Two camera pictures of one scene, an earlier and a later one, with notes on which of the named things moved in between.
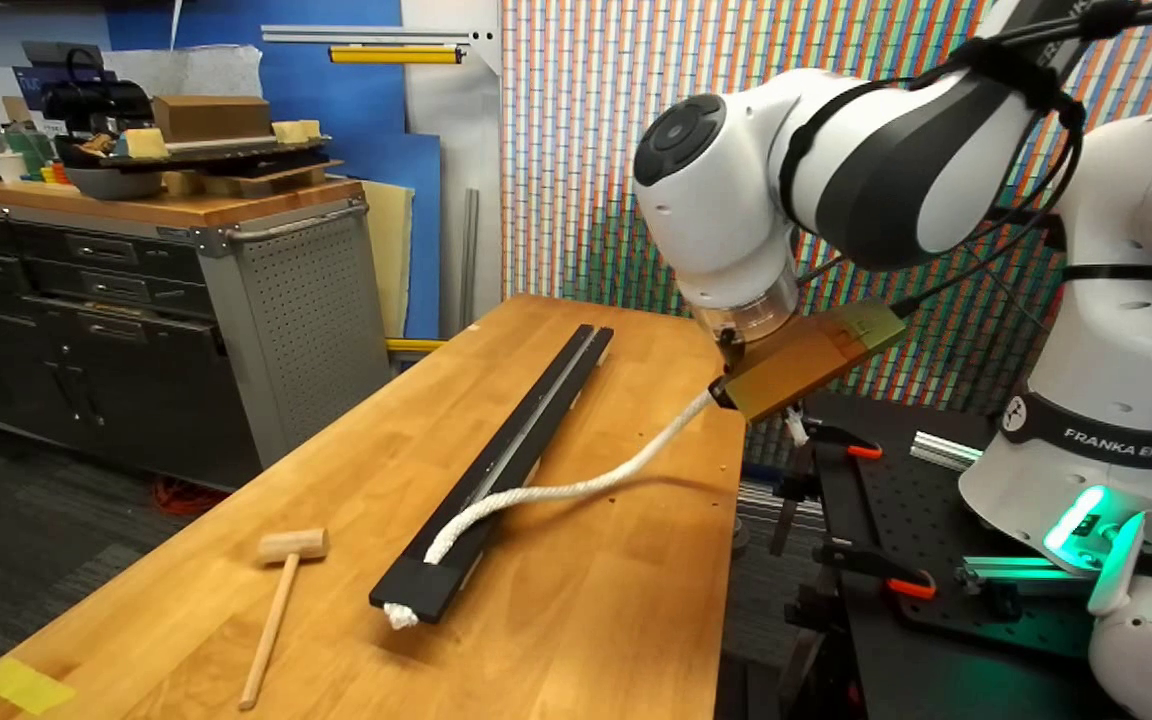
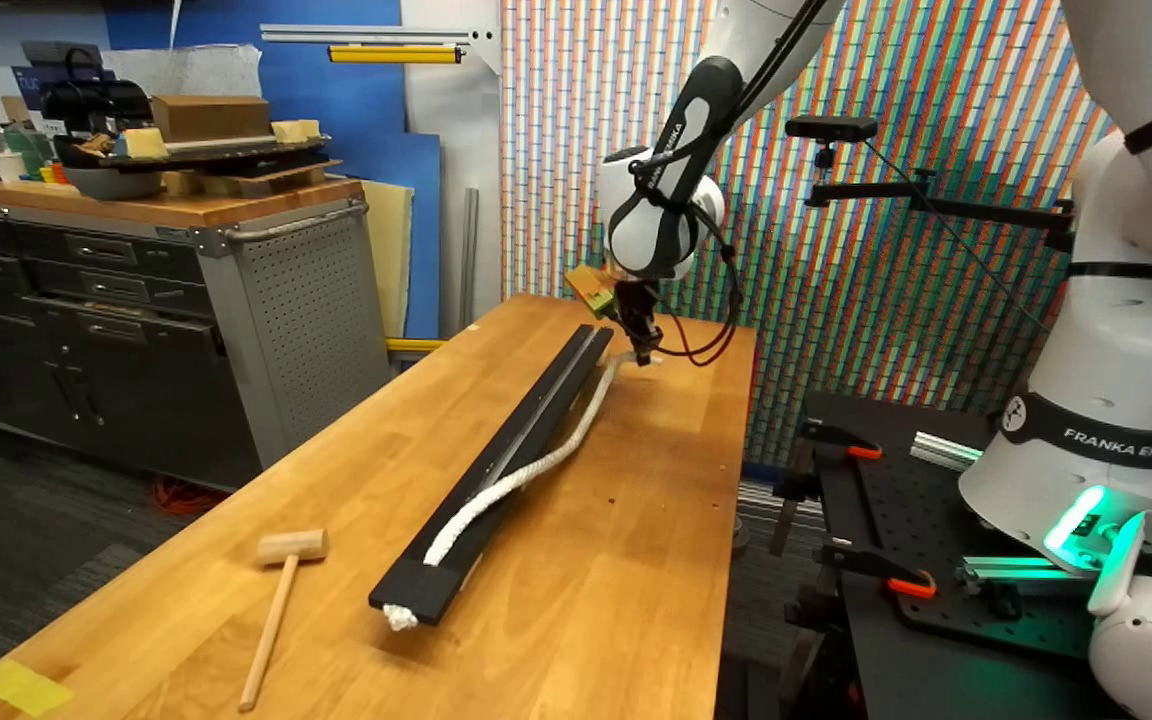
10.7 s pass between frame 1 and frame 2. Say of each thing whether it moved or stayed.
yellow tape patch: stayed
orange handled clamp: stayed
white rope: moved
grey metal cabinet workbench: stayed
